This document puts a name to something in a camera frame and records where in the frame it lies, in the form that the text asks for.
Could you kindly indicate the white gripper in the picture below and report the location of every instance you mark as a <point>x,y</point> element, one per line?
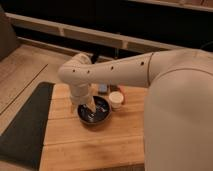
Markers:
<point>80,95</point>

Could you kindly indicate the white paper cup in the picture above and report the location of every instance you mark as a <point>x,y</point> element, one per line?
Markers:
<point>116,99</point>

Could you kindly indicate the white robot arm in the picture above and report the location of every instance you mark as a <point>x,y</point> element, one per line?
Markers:
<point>178,109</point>

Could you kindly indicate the white wall rail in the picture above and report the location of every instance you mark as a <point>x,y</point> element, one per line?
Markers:
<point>89,35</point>

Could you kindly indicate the dark floor mat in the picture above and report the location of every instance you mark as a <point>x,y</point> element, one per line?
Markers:
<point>22,141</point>

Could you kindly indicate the dark ceramic bowl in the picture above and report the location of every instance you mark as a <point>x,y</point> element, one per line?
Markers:
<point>87,116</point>

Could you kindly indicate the small blue object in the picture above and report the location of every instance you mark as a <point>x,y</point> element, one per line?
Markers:
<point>102,88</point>

